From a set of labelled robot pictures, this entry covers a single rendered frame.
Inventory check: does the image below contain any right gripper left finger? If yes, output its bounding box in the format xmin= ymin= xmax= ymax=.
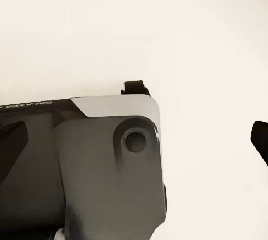
xmin=0 ymin=121 xmax=29 ymax=188

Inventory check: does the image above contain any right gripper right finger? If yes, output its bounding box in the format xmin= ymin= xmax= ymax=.
xmin=250 ymin=120 xmax=268 ymax=166

